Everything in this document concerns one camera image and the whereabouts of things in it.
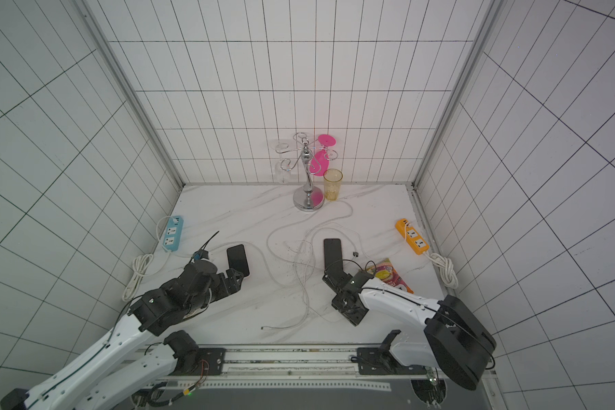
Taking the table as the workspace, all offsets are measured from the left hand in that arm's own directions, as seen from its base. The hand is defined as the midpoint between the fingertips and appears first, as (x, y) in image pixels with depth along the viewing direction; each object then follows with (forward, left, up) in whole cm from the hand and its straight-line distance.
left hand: (228, 286), depth 76 cm
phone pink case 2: (+18, -34, -10) cm, 39 cm away
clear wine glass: (+38, -15, +14) cm, 43 cm away
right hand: (-3, -33, -12) cm, 35 cm away
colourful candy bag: (+10, -52, -9) cm, 54 cm away
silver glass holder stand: (+45, -23, -11) cm, 52 cm away
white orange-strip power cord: (+11, -74, -7) cm, 75 cm away
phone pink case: (+14, +2, -10) cm, 18 cm away
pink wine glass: (+51, -29, +7) cm, 59 cm away
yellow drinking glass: (+46, -34, +2) cm, 57 cm away
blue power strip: (+26, +31, -10) cm, 41 cm away
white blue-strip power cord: (+8, +37, -11) cm, 40 cm away
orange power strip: (+24, -65, -8) cm, 70 cm away
